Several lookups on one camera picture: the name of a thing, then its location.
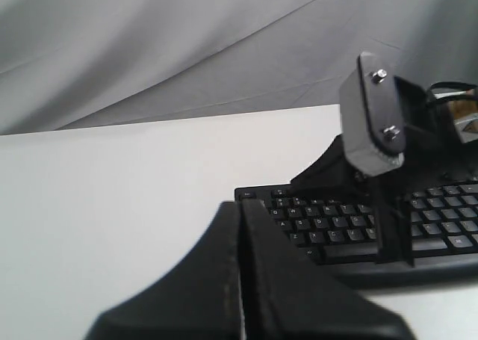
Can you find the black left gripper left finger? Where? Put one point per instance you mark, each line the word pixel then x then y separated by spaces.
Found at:
pixel 198 299

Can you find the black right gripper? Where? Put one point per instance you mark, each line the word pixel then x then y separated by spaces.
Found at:
pixel 440 125

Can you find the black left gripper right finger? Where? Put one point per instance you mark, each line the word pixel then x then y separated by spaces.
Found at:
pixel 286 296

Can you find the grey backdrop cloth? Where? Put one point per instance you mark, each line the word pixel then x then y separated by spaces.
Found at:
pixel 68 64

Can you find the black acer keyboard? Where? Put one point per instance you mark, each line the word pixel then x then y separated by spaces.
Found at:
pixel 341 236

